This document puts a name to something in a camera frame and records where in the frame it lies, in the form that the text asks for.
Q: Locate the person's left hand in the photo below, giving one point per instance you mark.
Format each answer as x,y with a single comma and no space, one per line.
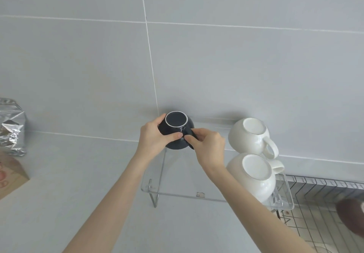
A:
150,143

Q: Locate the person's right hand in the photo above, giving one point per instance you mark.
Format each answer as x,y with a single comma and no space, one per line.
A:
209,149

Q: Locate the person's right thumb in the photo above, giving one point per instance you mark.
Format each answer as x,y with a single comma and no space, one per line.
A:
191,139

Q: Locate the person's left thumb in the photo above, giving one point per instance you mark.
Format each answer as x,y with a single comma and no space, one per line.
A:
161,120

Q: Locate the dark blue round mug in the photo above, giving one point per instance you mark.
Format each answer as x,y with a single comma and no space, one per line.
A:
176,132

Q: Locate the person's left forearm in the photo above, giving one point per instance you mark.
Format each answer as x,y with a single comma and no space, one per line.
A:
112,203

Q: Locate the person's right forearm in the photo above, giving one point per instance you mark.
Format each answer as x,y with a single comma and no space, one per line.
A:
256,214

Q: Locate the clear acrylic shelf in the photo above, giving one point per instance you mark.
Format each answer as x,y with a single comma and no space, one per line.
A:
182,181

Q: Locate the white round mug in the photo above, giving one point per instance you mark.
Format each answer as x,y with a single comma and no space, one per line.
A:
254,176
251,136

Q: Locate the silver foil bag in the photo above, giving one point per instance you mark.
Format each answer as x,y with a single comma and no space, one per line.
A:
12,127

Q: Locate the brown cardboard box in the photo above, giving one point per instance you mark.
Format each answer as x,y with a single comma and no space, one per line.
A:
10,176

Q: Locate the brown round bowl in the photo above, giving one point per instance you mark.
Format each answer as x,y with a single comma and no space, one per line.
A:
351,214

